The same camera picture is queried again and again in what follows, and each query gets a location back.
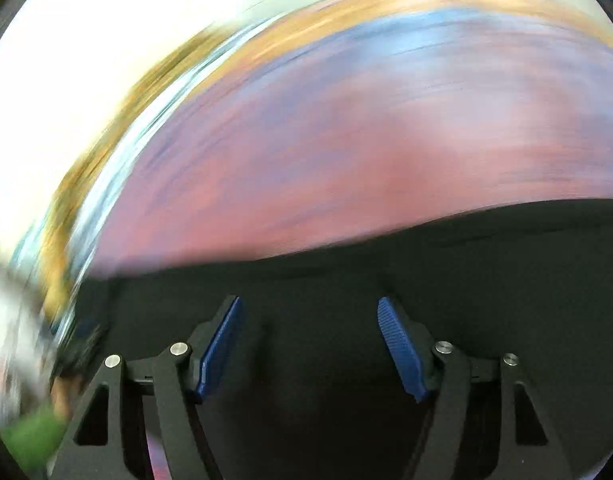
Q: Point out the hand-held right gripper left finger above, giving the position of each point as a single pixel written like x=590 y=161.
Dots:
x=220 y=347

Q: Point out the multicolour tie-dye bedsheet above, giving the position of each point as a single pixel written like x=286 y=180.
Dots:
x=366 y=150

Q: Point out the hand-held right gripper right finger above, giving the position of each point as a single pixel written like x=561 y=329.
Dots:
x=400 y=347

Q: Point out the person's left forearm green sleeve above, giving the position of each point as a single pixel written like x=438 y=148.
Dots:
x=34 y=437

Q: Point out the orange patterned cloth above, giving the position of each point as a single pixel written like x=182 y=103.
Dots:
x=116 y=125

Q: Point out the black pants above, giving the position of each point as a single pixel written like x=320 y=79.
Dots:
x=326 y=290

